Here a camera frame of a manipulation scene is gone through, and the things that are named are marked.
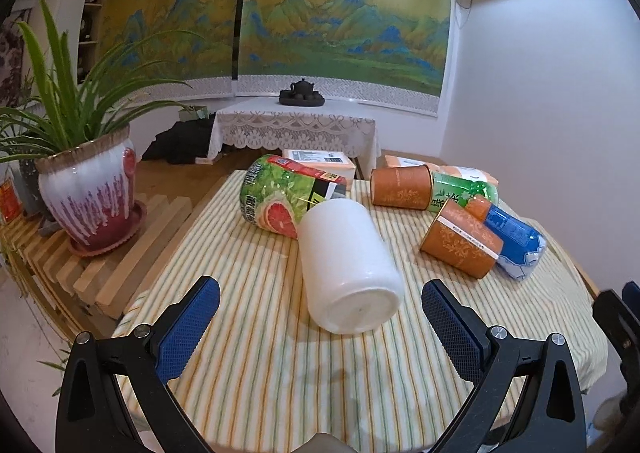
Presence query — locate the white ceramic cup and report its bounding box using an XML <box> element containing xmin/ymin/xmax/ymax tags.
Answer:
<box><xmin>297</xmin><ymin>198</ymin><xmax>405</xmax><ymax>335</ymax></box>

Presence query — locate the orange paper cup near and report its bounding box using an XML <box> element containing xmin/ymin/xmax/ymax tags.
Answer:
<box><xmin>420</xmin><ymin>199</ymin><xmax>503</xmax><ymax>280</ymax></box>

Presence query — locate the wooden slatted bench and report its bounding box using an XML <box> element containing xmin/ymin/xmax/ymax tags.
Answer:
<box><xmin>1</xmin><ymin>194</ymin><xmax>192</xmax><ymax>339</ymax></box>

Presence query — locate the striped tablecloth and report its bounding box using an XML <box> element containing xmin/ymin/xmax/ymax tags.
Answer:
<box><xmin>117</xmin><ymin>172</ymin><xmax>608</xmax><ymax>452</ymax></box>

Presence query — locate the green tea bottle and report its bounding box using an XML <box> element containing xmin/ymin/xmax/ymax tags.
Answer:
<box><xmin>427</xmin><ymin>172</ymin><xmax>499</xmax><ymax>212</ymax></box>

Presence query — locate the red white ceramic flowerpot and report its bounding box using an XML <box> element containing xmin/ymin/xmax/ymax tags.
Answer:
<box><xmin>36</xmin><ymin>126</ymin><xmax>146</xmax><ymax>257</ymax></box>

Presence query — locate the dark flowerpot behind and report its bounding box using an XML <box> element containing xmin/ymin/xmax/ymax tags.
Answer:
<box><xmin>10</xmin><ymin>159</ymin><xmax>54</xmax><ymax>222</ymax></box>

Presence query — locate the green grapefruit drink carton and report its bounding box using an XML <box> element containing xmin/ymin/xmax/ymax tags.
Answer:
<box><xmin>239</xmin><ymin>155</ymin><xmax>347</xmax><ymax>239</ymax></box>

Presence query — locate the black bag on floor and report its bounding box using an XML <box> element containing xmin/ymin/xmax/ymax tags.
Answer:
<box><xmin>142</xmin><ymin>118</ymin><xmax>214</xmax><ymax>165</ymax></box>

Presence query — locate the green spider plant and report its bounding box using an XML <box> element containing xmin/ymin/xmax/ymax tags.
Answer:
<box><xmin>1</xmin><ymin>0</ymin><xmax>202</xmax><ymax>164</ymax></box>

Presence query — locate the orange white box left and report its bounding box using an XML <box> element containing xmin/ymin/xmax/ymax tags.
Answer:
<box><xmin>282</xmin><ymin>150</ymin><xmax>356</xmax><ymax>182</ymax></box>

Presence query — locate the lace covered side table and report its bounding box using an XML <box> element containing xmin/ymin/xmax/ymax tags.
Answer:
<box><xmin>207</xmin><ymin>96</ymin><xmax>381</xmax><ymax>176</ymax></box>

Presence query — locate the black teapot set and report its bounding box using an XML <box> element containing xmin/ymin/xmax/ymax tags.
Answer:
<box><xmin>279</xmin><ymin>78</ymin><xmax>326</xmax><ymax>107</ymax></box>

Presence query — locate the landscape painting right panel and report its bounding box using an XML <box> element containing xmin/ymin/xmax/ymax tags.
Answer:
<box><xmin>238</xmin><ymin>0</ymin><xmax>451</xmax><ymax>117</ymax></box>

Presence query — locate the landscape painting panel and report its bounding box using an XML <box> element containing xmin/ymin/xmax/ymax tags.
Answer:
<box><xmin>238</xmin><ymin>0</ymin><xmax>451</xmax><ymax>117</ymax></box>
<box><xmin>99</xmin><ymin>0</ymin><xmax>238</xmax><ymax>80</ymax></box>

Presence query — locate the landscape painting left panel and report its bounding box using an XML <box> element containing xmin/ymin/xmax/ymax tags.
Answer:
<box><xmin>99</xmin><ymin>0</ymin><xmax>238</xmax><ymax>80</ymax></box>

